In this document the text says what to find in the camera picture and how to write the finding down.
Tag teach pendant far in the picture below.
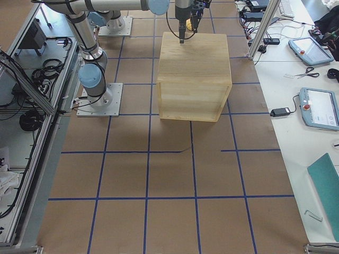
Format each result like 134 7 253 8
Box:
288 37 334 66

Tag teal green book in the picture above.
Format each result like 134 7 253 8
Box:
307 153 338 242

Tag yellow toy croissant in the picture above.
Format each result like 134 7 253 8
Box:
186 19 193 31

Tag black small device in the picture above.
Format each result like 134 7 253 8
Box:
263 38 280 45

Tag aluminium frame post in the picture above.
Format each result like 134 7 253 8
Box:
248 0 280 60

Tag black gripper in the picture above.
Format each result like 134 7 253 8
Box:
175 0 191 44

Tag black control box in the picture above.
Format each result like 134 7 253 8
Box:
18 19 47 56

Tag black power adapter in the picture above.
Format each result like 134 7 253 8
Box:
270 107 291 117

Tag light wooden drawer cabinet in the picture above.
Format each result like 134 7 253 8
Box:
156 32 232 122

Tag white keyboard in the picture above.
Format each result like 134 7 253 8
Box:
278 0 295 19

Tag silver allen key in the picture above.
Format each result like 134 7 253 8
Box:
304 210 323 222

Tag teach pendant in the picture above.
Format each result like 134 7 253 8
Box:
288 37 334 66
299 87 338 131

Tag black coiled cable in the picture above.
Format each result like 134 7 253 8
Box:
19 110 43 132

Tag teach pendant near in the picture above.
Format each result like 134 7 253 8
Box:
299 87 338 131

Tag aluminium frame rail left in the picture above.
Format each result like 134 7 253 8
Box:
1 50 56 115

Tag black handled scissors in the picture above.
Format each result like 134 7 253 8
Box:
295 67 319 79

